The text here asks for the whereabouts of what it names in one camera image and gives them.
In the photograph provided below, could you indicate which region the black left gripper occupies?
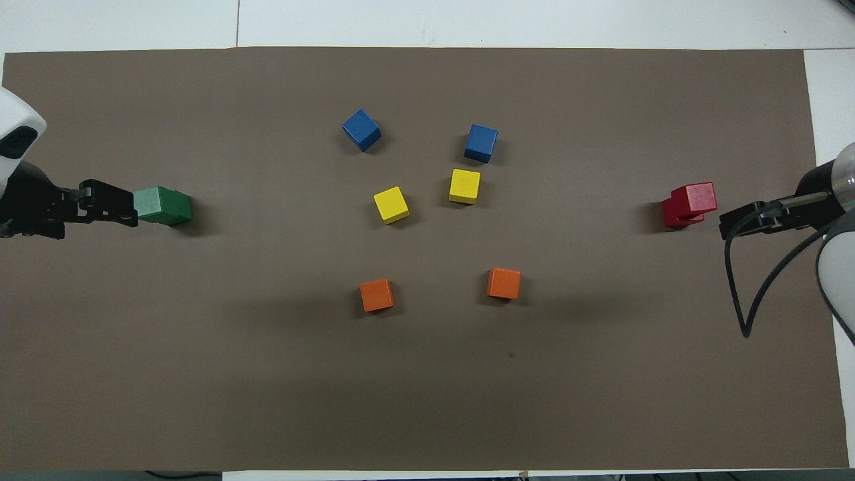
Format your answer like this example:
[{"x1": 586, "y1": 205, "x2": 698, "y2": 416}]
[{"x1": 0, "y1": 160, "x2": 139, "y2": 239}]

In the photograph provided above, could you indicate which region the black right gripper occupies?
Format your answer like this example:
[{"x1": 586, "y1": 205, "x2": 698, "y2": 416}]
[{"x1": 719, "y1": 160, "x2": 846, "y2": 240}]

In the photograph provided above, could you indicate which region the red wooden cube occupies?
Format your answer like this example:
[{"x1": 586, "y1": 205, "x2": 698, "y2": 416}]
[
  {"x1": 661, "y1": 197, "x2": 705, "y2": 229},
  {"x1": 671, "y1": 182, "x2": 717, "y2": 218}
]

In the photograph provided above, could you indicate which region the orange wooden cube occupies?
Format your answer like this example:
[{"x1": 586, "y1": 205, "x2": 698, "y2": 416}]
[
  {"x1": 359, "y1": 278, "x2": 395, "y2": 313},
  {"x1": 487, "y1": 267, "x2": 522, "y2": 301}
]

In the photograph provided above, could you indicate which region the blue wooden cube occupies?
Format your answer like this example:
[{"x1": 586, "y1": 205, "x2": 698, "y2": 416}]
[
  {"x1": 464, "y1": 124, "x2": 499, "y2": 164},
  {"x1": 342, "y1": 109, "x2": 382, "y2": 153}
]

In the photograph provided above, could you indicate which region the yellow wooden cube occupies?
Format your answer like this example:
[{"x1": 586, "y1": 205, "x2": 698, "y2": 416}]
[
  {"x1": 373, "y1": 186, "x2": 410, "y2": 224},
  {"x1": 448, "y1": 168, "x2": 482, "y2": 205}
]

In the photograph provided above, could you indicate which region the brown table mat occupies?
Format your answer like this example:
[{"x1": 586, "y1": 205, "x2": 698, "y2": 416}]
[{"x1": 0, "y1": 45, "x2": 849, "y2": 472}]

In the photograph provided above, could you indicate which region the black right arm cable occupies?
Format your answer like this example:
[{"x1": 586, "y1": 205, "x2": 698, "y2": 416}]
[{"x1": 725, "y1": 200, "x2": 836, "y2": 338}]

